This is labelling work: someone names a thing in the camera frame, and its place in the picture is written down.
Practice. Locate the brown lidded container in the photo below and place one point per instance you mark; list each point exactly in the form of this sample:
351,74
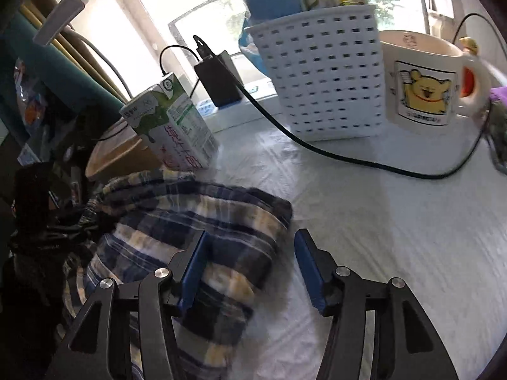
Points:
119,154

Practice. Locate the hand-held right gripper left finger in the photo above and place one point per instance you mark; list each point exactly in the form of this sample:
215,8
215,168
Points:
193,273

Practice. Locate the white mug with bear print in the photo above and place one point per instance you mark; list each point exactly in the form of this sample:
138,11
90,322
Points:
424,53

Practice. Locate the white desk lamp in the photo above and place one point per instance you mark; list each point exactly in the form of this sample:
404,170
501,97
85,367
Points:
59,18

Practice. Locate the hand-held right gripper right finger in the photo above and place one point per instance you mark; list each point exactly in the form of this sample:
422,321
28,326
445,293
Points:
309,273

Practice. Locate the plaid pants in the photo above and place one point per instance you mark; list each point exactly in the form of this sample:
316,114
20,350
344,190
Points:
229,221

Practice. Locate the colourful snack bag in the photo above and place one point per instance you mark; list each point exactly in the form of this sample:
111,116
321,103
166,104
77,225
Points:
31,107

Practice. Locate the green white milk carton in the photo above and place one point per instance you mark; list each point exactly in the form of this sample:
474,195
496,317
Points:
178,126

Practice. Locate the white perforated plastic basket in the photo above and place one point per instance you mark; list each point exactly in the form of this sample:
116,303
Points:
324,87

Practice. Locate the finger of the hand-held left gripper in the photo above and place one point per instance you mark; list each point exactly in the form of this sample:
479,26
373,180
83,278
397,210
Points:
73,223

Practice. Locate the small yellow orange figurine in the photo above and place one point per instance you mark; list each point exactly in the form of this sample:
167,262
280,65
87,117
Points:
469,44

